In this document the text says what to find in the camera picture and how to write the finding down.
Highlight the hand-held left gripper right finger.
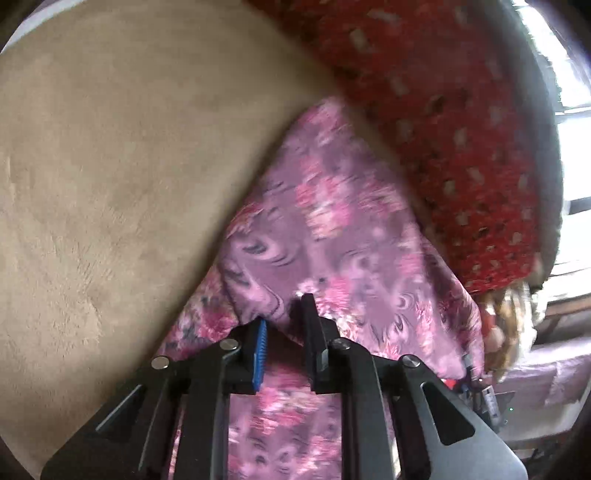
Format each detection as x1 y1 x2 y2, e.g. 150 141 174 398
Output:
300 293 529 480

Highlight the bright window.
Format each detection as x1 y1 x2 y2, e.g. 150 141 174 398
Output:
522 0 591 278

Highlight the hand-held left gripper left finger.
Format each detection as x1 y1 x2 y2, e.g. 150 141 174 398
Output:
41 318 271 480

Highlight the pale purple sheet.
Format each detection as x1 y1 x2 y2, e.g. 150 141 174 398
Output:
503 354 583 408

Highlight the brown tasselled fringe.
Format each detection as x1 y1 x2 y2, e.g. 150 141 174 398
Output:
480 281 537 376

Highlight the purple floral cloth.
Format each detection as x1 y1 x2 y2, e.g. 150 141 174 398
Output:
159 97 486 480

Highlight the red patterned blanket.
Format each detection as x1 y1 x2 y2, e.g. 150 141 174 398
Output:
245 0 565 297

